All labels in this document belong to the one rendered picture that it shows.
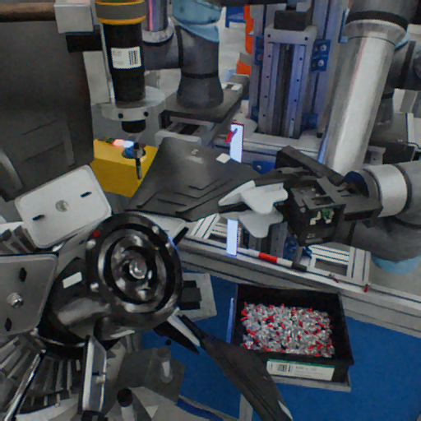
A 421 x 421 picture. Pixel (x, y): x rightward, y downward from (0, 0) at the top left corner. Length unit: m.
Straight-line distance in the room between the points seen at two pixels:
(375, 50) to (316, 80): 0.66
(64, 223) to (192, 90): 0.87
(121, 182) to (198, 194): 0.40
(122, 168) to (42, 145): 0.46
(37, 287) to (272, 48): 1.02
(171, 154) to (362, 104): 0.32
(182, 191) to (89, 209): 0.16
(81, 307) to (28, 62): 0.27
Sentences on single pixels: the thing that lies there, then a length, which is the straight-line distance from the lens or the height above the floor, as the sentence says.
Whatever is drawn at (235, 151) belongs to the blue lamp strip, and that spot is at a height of 1.13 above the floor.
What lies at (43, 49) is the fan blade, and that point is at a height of 1.39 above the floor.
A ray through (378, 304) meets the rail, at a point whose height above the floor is 0.83.
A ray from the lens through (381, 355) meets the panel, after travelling 1.10.
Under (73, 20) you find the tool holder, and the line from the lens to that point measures 0.40.
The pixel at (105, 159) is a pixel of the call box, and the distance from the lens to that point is 0.94.
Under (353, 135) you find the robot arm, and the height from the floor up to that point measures 1.22.
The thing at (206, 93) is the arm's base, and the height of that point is 1.08.
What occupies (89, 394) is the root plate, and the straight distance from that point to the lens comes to 0.40.
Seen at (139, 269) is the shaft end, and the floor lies 1.22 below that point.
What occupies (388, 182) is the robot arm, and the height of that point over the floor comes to 1.21.
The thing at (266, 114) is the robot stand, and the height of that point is 1.00.
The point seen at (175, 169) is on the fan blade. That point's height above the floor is 1.19.
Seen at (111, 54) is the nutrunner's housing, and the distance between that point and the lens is 0.41.
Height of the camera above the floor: 1.50
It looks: 36 degrees down
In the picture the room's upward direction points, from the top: straight up
